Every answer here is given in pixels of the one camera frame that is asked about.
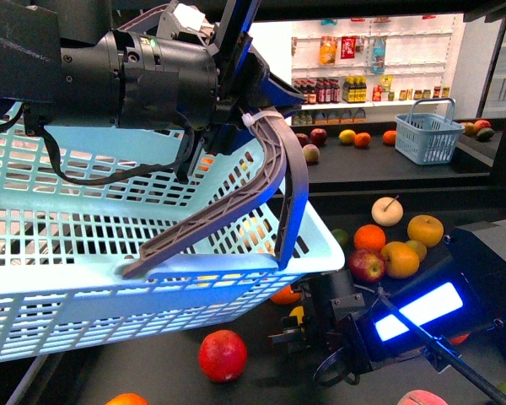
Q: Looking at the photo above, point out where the large orange left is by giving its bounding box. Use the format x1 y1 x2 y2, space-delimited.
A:
270 285 300 305

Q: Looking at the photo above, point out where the red pomegranate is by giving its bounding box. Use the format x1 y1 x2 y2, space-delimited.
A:
198 329 248 383

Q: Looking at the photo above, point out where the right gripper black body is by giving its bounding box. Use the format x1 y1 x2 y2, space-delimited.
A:
269 270 371 374

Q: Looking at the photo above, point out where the far peach on shelf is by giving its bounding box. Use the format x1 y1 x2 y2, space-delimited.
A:
302 143 320 165

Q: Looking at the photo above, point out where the small blue basket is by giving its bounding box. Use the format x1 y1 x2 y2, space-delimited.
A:
395 97 465 165

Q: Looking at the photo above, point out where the olive kiwi upper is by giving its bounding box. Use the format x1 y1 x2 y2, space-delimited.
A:
405 240 428 262

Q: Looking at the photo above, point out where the large orange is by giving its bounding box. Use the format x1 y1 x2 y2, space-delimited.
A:
105 392 149 405
270 285 300 305

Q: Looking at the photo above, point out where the large orange centre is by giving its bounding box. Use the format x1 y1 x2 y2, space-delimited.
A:
105 392 149 405

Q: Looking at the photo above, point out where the orange persimmon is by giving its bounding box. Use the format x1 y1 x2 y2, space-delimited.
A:
449 333 470 346

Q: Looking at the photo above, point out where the white pear with stem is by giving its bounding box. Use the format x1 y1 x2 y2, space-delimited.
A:
371 197 404 227

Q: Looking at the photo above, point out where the teal plastic shopping basket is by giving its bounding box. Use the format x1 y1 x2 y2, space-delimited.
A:
0 123 345 362

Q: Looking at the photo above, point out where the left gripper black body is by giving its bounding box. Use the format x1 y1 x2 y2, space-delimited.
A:
94 30 218 130

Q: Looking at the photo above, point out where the red yellow apple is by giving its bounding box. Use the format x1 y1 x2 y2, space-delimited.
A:
348 249 386 284

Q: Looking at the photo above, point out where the far lemon on shelf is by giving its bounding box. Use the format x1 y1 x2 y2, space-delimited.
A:
338 129 356 145

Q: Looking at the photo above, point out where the far orange on shelf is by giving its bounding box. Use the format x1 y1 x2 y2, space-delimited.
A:
353 132 372 149

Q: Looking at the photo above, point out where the small orange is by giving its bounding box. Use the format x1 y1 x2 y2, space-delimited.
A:
353 224 386 251

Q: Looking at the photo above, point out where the grey basket handle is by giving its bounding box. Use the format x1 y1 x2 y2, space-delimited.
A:
109 3 310 279

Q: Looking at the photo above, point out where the pink peach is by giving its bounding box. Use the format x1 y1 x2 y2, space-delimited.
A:
397 390 447 405

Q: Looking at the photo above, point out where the white sauce bottle shelf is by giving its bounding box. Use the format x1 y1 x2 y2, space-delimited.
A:
291 14 465 125

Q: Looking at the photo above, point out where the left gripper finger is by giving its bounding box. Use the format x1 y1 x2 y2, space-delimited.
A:
213 0 261 100
235 46 305 118

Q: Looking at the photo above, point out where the black metal fruit shelf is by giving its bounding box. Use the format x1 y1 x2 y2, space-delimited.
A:
8 0 506 405

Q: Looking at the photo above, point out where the green lime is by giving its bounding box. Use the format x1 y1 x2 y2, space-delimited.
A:
331 228 350 247

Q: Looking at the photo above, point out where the far dark red apple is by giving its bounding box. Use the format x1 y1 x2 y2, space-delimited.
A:
310 128 328 148

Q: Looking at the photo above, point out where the orange yellow mango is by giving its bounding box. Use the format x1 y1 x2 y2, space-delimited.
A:
380 241 420 279

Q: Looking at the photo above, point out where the yellow lemon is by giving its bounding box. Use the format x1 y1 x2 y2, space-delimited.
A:
289 305 304 330
238 218 274 255

